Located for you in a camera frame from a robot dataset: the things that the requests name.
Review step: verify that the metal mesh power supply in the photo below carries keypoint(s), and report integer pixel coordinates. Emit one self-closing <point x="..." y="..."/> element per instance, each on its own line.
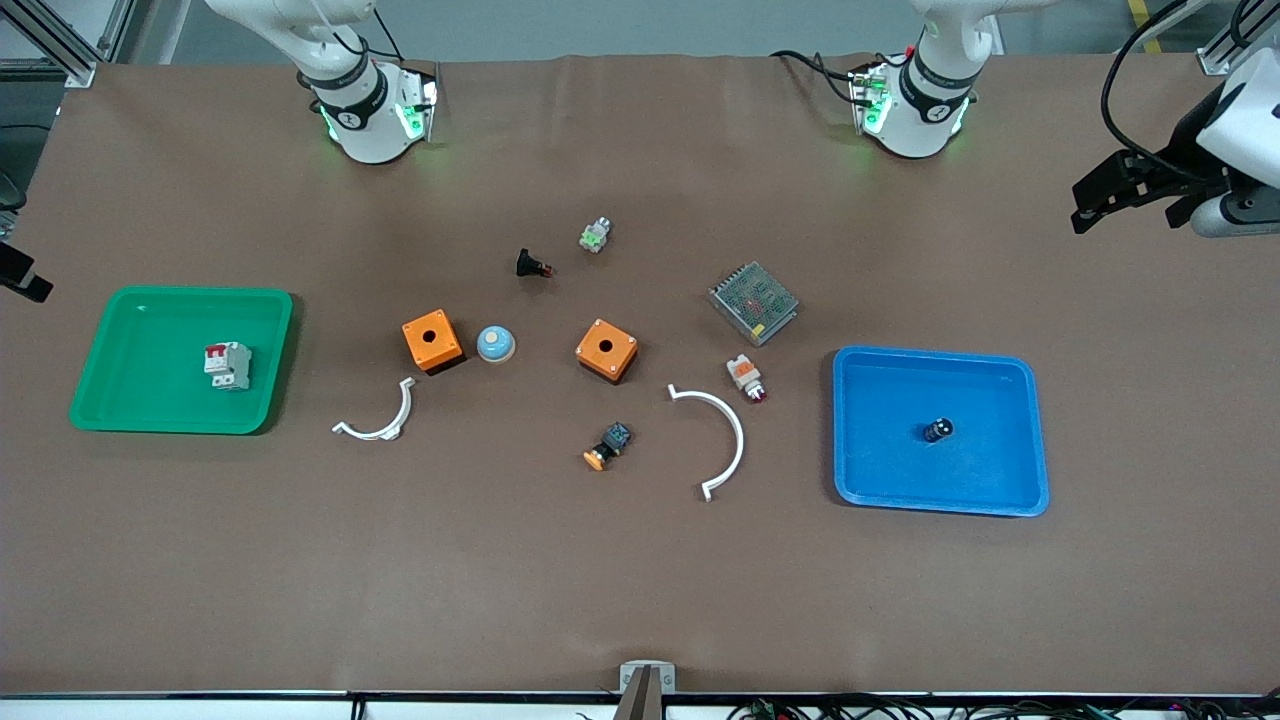
<point x="754" y="303"/>

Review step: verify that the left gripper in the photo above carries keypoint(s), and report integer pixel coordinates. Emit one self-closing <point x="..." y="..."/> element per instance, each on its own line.
<point x="1186" y="142"/>

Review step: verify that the white green indicator switch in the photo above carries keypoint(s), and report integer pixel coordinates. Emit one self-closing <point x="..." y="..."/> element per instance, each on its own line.
<point x="595" y="236"/>

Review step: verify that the small white curved bracket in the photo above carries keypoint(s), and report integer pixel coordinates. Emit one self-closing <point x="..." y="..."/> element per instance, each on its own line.
<point x="380" y="436"/>

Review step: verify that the blue plastic tray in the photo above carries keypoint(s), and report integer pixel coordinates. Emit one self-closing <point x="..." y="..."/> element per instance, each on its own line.
<point x="900" y="470"/>

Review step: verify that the blue dome button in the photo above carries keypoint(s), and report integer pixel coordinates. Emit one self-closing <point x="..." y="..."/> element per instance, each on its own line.
<point x="495" y="344"/>

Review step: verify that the white red circuit breaker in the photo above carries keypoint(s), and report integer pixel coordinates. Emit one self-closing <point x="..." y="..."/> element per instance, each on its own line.
<point x="228" y="365"/>

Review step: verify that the brown table mat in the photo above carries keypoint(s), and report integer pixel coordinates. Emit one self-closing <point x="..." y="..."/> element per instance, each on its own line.
<point x="640" y="580"/>

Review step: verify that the black cylindrical capacitor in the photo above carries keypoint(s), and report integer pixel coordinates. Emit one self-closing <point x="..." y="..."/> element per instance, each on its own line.
<point x="938" y="430"/>

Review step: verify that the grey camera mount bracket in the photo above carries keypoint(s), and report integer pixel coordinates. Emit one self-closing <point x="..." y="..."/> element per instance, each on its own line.
<point x="647" y="680"/>

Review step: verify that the orange box with hole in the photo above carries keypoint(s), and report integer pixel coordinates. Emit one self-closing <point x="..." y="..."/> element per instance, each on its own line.
<point x="622" y="352"/>
<point x="447" y="332"/>

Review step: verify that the large white curved bracket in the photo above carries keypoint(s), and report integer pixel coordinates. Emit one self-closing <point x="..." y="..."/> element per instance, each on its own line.
<point x="739" y="440"/>

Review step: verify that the aluminium frame profile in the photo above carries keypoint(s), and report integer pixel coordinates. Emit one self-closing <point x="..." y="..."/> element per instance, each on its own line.
<point x="1235" y="35"/>
<point x="60" y="45"/>

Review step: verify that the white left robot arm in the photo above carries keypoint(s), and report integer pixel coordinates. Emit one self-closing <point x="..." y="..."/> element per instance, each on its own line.
<point x="920" y="120"/>

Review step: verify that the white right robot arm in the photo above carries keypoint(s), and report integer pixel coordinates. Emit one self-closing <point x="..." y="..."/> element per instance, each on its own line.
<point x="360" y="120"/>

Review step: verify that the black pushbutton with orange cap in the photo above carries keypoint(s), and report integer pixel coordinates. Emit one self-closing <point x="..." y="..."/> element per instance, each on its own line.
<point x="612" y="440"/>

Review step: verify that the black pushbutton with red tip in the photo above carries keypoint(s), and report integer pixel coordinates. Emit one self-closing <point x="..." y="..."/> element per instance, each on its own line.
<point x="527" y="263"/>

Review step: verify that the green plastic tray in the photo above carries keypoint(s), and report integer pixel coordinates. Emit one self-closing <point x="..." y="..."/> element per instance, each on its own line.
<point x="150" y="380"/>

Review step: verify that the white orange red indicator lamp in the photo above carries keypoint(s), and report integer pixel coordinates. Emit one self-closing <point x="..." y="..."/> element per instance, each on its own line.
<point x="744" y="374"/>

